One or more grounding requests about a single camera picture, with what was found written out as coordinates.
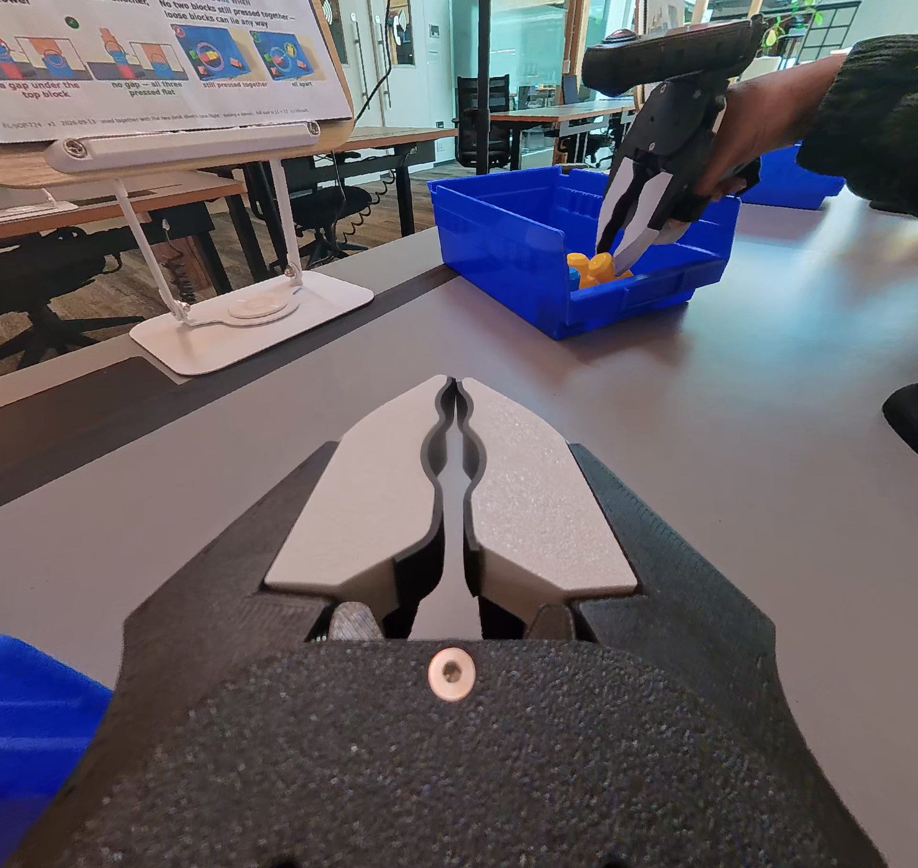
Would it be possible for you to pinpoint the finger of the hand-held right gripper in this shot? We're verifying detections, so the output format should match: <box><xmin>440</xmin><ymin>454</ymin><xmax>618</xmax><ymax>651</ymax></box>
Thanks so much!
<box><xmin>594</xmin><ymin>158</ymin><xmax>637</xmax><ymax>256</ymax></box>
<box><xmin>612</xmin><ymin>171</ymin><xmax>675</xmax><ymax>274</ymax></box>

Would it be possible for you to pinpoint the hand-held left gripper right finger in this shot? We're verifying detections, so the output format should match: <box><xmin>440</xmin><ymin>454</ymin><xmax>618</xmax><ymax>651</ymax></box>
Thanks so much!
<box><xmin>457</xmin><ymin>376</ymin><xmax>640</xmax><ymax>621</ymax></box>

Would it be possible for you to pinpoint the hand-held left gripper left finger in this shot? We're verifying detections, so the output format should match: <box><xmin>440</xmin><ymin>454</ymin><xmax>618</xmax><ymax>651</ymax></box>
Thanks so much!
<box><xmin>264</xmin><ymin>375</ymin><xmax>458</xmax><ymax>628</ymax></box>

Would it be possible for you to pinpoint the blue plastic bin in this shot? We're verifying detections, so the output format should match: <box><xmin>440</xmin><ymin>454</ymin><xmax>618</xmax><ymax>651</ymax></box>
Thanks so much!
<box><xmin>739</xmin><ymin>142</ymin><xmax>847</xmax><ymax>212</ymax></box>
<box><xmin>426</xmin><ymin>165</ymin><xmax>742</xmax><ymax>341</ymax></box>
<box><xmin>0</xmin><ymin>633</ymin><xmax>114</xmax><ymax>844</ymax></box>

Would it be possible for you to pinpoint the person's right forearm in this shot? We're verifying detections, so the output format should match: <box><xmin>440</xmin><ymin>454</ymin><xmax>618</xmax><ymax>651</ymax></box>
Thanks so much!
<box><xmin>796</xmin><ymin>34</ymin><xmax>918</xmax><ymax>216</ymax></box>

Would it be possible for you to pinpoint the person's right hand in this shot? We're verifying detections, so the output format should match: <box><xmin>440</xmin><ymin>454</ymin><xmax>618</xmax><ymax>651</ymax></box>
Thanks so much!
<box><xmin>699</xmin><ymin>54</ymin><xmax>849</xmax><ymax>198</ymax></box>

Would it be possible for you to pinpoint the green potted plant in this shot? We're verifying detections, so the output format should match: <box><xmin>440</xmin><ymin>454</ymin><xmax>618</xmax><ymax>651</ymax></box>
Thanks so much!
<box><xmin>764</xmin><ymin>0</ymin><xmax>826</xmax><ymax>58</ymax></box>

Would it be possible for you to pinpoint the black office chair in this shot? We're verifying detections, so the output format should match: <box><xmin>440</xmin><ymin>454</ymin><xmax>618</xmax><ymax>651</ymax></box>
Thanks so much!
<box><xmin>455</xmin><ymin>75</ymin><xmax>514</xmax><ymax>169</ymax></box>
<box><xmin>0</xmin><ymin>233</ymin><xmax>123</xmax><ymax>367</ymax></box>
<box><xmin>287</xmin><ymin>187</ymin><xmax>374</xmax><ymax>270</ymax></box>

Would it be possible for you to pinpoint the black tripod stand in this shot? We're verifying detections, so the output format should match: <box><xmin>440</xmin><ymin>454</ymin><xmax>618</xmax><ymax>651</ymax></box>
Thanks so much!
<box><xmin>477</xmin><ymin>0</ymin><xmax>503</xmax><ymax>176</ymax></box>

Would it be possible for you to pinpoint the white desk stand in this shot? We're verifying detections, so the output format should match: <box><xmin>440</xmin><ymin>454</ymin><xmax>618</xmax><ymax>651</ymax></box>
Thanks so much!
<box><xmin>44</xmin><ymin>118</ymin><xmax>375</xmax><ymax>377</ymax></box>

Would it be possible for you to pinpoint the black cable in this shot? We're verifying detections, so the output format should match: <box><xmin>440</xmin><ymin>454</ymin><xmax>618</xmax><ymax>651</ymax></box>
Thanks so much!
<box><xmin>355</xmin><ymin>0</ymin><xmax>395</xmax><ymax>123</ymax></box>

